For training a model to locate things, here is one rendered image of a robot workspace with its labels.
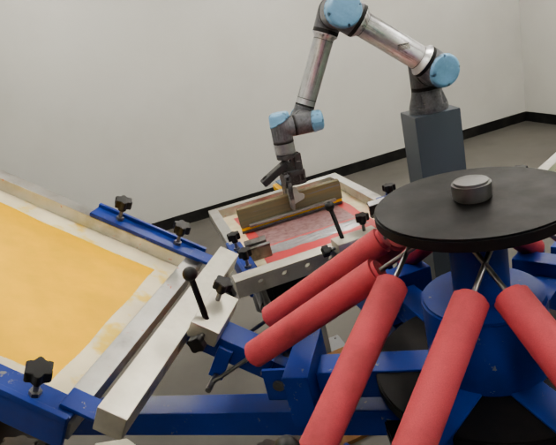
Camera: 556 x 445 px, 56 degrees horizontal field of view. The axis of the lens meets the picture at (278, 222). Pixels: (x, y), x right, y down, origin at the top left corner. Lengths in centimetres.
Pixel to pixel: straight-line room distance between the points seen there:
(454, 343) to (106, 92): 473
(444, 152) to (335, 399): 156
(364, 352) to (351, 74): 503
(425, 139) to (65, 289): 145
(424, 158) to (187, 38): 348
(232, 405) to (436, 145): 137
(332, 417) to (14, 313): 66
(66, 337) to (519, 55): 617
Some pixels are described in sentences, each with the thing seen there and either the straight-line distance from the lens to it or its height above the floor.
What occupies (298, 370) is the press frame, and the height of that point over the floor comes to 105.
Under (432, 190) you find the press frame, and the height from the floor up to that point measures 132.
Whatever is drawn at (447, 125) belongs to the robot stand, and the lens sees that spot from 216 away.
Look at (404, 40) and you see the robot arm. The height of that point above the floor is 150.
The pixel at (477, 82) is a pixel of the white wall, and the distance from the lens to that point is 645.
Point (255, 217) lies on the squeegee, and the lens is 196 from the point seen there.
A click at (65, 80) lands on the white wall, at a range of 523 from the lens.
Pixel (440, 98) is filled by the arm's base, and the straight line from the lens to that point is 217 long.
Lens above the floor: 163
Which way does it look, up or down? 20 degrees down
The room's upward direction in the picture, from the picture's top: 13 degrees counter-clockwise
